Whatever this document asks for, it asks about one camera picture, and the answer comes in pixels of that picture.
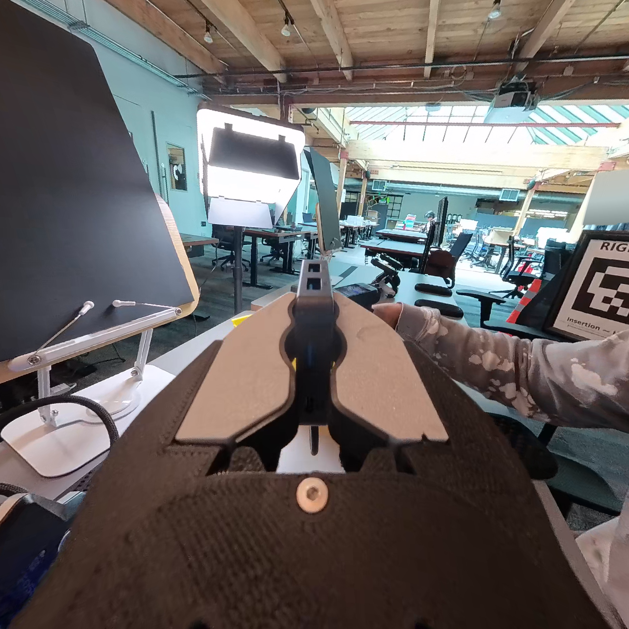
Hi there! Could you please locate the thick black braided cable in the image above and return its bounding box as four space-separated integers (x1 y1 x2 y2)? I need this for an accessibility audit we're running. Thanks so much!
0 395 120 497

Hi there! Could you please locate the black multiport usb hub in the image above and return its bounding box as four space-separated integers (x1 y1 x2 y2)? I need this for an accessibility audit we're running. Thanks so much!
294 259 337 427

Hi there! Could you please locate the black chair armrest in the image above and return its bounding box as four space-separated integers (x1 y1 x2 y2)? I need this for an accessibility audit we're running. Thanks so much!
484 412 561 482

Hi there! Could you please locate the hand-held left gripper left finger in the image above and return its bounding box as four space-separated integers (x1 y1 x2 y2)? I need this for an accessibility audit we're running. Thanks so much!
175 294 298 445

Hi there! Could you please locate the orange white traffic cone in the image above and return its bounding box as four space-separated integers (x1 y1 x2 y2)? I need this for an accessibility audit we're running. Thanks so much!
506 277 541 325

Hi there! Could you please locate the white tablet stand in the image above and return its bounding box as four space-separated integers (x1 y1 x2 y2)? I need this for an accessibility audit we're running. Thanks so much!
0 300 182 478

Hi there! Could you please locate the person's grey hoodie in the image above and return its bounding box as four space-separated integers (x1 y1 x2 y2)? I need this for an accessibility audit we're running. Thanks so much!
575 516 629 629

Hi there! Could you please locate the black office chair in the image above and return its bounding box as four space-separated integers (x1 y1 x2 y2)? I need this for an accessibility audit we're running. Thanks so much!
422 231 473 288
211 223 247 272

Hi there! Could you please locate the studio light panel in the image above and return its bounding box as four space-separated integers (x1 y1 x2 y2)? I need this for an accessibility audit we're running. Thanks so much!
197 102 306 315

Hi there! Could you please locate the framed black white marker sign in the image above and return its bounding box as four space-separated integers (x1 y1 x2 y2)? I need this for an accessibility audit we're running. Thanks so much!
543 230 629 342

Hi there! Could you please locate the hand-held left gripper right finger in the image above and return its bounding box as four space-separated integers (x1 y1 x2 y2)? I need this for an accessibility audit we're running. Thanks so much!
332 294 449 443

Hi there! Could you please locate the ceiling projector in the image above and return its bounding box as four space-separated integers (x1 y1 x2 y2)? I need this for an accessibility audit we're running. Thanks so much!
484 81 539 124

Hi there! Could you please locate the person's right forearm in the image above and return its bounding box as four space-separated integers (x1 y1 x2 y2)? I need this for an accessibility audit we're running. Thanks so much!
395 305 629 428

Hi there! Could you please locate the blue plastic bin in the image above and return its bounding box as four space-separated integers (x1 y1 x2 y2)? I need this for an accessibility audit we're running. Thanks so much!
0 491 86 629

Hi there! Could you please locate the person's right hand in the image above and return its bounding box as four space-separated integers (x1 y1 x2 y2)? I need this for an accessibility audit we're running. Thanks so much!
372 301 405 329

